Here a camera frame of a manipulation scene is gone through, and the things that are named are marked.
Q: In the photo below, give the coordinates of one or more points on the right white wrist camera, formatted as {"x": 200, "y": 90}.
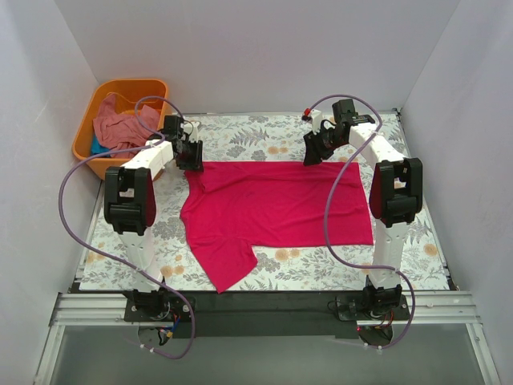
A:
{"x": 314, "y": 117}

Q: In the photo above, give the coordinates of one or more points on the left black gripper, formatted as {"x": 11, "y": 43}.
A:
{"x": 191, "y": 155}

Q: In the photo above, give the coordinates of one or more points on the orange plastic basket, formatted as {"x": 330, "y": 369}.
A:
{"x": 131, "y": 95}

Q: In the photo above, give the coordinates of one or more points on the aluminium frame rail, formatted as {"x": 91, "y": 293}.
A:
{"x": 104, "y": 309}

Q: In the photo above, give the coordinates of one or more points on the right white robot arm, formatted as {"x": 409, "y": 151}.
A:
{"x": 395, "y": 199}

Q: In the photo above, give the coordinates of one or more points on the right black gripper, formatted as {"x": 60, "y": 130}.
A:
{"x": 314, "y": 147}

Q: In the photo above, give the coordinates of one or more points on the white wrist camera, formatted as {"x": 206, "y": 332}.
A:
{"x": 191, "y": 131}
{"x": 314, "y": 117}

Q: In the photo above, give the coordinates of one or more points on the magenta t shirt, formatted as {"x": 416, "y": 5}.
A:
{"x": 234, "y": 206}

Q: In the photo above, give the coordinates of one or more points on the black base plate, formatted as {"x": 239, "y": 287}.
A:
{"x": 261, "y": 313}

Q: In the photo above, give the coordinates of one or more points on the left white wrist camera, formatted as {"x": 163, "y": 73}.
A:
{"x": 191, "y": 131}

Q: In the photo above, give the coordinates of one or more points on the salmon pink t shirt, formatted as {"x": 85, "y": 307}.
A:
{"x": 115, "y": 131}

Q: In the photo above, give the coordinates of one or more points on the teal garment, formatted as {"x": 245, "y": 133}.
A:
{"x": 98, "y": 149}

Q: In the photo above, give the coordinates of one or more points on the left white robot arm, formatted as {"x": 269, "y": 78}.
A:
{"x": 130, "y": 205}

